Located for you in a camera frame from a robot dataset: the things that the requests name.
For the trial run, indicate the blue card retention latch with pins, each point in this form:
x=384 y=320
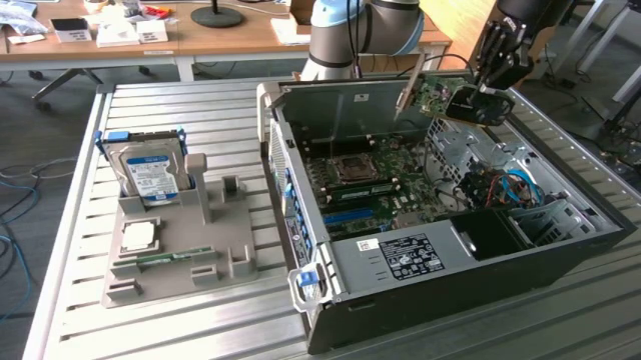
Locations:
x=295 y=207
x=301 y=225
x=307 y=245
x=289 y=183

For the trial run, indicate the black plastic bracket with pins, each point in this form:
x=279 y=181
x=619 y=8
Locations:
x=476 y=187

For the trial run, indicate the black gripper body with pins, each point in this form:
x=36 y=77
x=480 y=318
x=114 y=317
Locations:
x=530 y=11

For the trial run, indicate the black plastic shroud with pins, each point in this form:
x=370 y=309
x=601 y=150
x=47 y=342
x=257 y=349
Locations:
x=490 y=236

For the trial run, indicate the white box black lid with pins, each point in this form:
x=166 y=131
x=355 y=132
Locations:
x=72 y=35

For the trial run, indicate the black round stand base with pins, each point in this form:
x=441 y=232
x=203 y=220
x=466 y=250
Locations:
x=218 y=18

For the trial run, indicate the metal CPU socket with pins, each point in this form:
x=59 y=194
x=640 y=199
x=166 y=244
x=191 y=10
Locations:
x=350 y=168

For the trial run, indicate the green black graphics card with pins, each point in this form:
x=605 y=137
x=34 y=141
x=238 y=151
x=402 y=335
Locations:
x=465 y=108

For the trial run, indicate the silver CPU chip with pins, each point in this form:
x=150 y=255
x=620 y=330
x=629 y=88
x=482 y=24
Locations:
x=138 y=236

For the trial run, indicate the clear plastic bag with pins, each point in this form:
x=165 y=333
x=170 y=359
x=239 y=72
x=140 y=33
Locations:
x=23 y=24

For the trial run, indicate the grey parts rack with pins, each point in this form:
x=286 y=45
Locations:
x=190 y=240

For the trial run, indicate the blue expansion slot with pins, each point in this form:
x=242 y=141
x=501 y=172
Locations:
x=347 y=217

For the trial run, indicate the black grey PC case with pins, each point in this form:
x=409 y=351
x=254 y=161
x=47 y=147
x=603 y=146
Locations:
x=450 y=300

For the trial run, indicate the white table frame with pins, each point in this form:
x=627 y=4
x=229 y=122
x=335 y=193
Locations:
x=601 y=39

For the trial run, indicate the wooden office desk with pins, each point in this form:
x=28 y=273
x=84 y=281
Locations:
x=60 y=52
x=241 y=41

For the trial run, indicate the brown cardboard box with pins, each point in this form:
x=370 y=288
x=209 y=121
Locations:
x=302 y=13

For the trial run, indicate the hard disk blue label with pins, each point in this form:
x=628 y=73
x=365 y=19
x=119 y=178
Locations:
x=150 y=176

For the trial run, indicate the silver chipset heatsink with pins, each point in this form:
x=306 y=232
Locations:
x=406 y=222

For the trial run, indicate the small white labelled box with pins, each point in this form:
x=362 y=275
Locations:
x=151 y=33

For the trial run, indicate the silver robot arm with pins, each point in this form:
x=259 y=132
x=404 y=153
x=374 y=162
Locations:
x=381 y=22

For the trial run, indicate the wooden cabinet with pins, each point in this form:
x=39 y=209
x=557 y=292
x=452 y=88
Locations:
x=450 y=33

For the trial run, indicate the grey power supply unit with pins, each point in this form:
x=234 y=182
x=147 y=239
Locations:
x=361 y=262

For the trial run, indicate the grey drive tray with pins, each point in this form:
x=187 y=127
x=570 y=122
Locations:
x=556 y=225

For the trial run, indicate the green RAM stick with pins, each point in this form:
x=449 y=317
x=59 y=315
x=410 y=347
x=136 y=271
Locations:
x=165 y=258
x=361 y=192

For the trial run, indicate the green motherboard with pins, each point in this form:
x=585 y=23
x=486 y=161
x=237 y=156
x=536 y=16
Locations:
x=421 y=202

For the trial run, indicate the wide white box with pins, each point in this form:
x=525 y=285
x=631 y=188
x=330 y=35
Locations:
x=118 y=37

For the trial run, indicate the white paper sheet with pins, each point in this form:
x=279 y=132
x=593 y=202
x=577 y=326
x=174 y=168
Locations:
x=290 y=32

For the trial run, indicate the white paper tag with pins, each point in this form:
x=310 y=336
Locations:
x=24 y=39

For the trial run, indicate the metal drive cage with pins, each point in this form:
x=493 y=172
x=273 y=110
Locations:
x=465 y=148

